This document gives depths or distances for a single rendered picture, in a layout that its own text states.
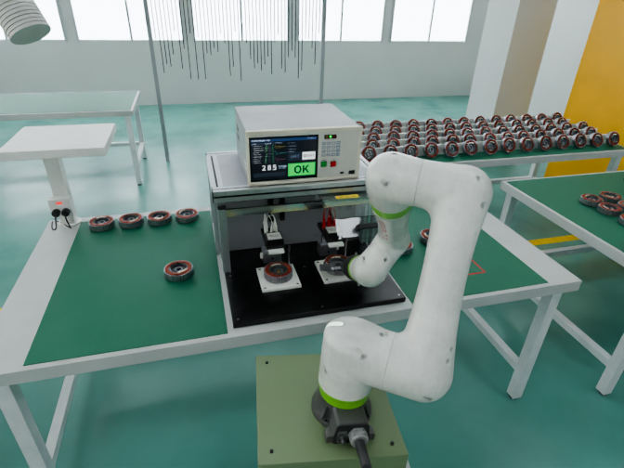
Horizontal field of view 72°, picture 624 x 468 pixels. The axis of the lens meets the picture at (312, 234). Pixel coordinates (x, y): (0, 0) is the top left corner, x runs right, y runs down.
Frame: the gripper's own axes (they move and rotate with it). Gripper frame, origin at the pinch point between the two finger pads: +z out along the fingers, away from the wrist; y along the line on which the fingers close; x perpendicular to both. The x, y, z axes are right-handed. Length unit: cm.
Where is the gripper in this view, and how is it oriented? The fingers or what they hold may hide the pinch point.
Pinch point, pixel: (337, 264)
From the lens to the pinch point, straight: 172.9
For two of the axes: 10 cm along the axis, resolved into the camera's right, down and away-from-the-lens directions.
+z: -2.4, 0.1, 9.7
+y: 9.7, -0.9, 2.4
